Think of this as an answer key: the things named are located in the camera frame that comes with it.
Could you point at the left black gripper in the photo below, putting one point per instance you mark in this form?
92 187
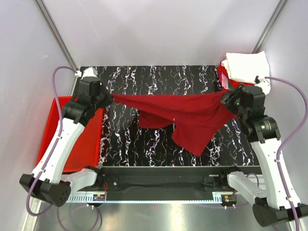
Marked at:
109 98

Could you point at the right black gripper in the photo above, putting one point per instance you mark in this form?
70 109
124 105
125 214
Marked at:
227 99

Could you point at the dark red t-shirt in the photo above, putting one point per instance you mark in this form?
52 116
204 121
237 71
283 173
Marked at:
197 117

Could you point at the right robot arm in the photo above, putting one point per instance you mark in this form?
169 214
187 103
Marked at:
278 202

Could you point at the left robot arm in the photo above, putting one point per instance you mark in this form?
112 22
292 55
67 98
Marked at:
46 181

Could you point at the red folded t-shirt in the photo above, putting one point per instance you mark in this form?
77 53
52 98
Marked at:
222 70

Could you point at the green folded t-shirt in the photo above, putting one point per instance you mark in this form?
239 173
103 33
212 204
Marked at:
232 85

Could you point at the pink folded t-shirt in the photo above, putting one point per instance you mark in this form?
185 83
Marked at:
224 82

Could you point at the white folded t-shirt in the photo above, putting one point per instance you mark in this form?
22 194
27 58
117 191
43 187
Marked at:
245 67

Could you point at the red plastic bin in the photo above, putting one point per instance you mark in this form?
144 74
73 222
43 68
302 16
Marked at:
86 150

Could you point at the right connector board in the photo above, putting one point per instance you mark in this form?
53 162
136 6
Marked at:
230 198

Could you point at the connector board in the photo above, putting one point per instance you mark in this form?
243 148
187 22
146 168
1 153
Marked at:
230 198
99 197

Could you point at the left connector board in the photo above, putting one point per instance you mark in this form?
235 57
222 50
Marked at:
99 197

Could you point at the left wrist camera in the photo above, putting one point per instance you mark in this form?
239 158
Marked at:
88 72

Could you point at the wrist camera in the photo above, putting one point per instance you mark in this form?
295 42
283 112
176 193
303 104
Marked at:
88 72
263 83

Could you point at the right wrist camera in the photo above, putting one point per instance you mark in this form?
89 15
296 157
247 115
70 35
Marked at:
263 83

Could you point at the right aluminium frame post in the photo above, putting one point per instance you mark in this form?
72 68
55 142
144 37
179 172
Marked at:
270 25

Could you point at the aluminium frame post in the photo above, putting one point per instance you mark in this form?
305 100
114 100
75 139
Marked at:
270 25
55 32

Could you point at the left aluminium frame post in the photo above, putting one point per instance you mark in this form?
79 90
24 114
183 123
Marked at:
55 32

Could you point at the white slotted cable duct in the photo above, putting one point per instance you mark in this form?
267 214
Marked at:
115 198

